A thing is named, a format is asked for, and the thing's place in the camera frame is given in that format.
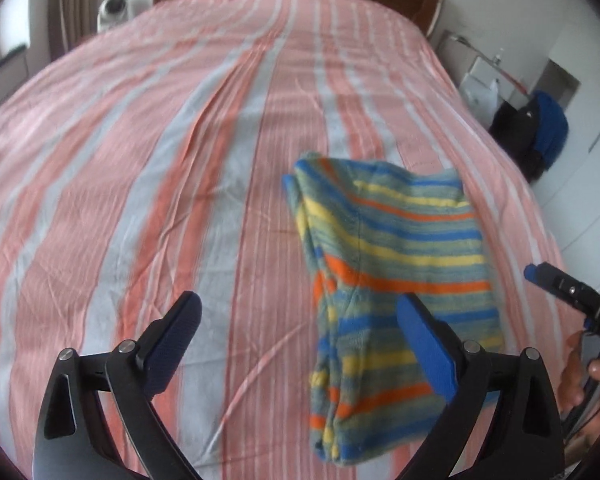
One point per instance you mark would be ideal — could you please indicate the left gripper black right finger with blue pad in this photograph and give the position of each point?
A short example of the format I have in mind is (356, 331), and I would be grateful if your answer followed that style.
(524, 437)

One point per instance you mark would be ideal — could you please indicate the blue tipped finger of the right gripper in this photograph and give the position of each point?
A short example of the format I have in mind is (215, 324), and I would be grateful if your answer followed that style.
(563, 286)

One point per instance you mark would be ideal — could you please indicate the white window side cabinet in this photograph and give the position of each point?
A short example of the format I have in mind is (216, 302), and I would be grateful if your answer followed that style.
(14, 72)

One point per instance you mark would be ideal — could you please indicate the blue and black bag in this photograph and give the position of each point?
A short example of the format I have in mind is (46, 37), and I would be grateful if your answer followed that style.
(533, 136)

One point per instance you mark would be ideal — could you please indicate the pink grey striped bedspread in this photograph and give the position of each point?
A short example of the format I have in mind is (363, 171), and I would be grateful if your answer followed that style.
(149, 161)

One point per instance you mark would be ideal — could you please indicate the white round fan heater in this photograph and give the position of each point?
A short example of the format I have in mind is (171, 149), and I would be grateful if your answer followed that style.
(112, 13)

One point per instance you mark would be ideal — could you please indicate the striped knit small sweater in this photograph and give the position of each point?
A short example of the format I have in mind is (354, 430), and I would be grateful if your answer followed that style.
(370, 232)

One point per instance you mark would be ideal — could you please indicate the beige curtain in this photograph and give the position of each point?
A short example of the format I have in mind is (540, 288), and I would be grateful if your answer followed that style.
(69, 23)

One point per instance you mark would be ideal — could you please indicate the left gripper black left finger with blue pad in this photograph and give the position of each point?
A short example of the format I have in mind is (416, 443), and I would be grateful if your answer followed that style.
(74, 440)

